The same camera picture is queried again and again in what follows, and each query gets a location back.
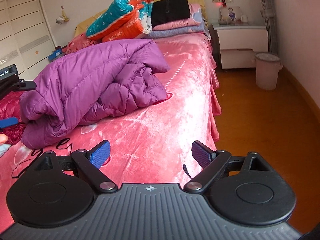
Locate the purple down jacket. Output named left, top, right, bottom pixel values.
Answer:
left=20, top=39, right=170, bottom=149

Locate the crimson red down jacket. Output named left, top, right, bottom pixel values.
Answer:
left=1, top=92, right=26, bottom=145

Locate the light blue garment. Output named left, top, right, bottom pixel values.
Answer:
left=0, top=144, right=11, bottom=157

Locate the white sliding wardrobe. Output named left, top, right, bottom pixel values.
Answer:
left=0, top=0, right=54, bottom=80

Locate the blue box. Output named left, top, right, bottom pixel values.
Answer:
left=48, top=49, right=63, bottom=62

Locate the pink red folded quilt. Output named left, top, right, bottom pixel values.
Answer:
left=66, top=33, right=101, bottom=54

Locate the pink plush bed blanket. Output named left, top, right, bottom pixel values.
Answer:
left=0, top=31, right=222, bottom=231

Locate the white waste bin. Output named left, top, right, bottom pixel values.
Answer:
left=255, top=52, right=283, bottom=90

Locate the teal orange folded quilt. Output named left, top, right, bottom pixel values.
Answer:
left=86, top=0, right=153, bottom=42

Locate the white nightstand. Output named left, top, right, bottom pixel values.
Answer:
left=212, top=24, right=268, bottom=70

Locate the lavender folded blanket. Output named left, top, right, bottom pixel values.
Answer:
left=143, top=22, right=211, bottom=41

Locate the framed photo on nightstand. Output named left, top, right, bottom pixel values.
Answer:
left=219, top=6, right=242, bottom=23

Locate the pink folded blanket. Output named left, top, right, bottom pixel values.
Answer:
left=152, top=3, right=203, bottom=31

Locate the black folded garment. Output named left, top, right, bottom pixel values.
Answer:
left=151, top=0, right=191, bottom=28

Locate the grey curtain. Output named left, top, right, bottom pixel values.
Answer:
left=260, top=0, right=278, bottom=54

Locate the wall hook with hanging items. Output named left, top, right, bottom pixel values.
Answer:
left=56, top=5, right=69, bottom=24

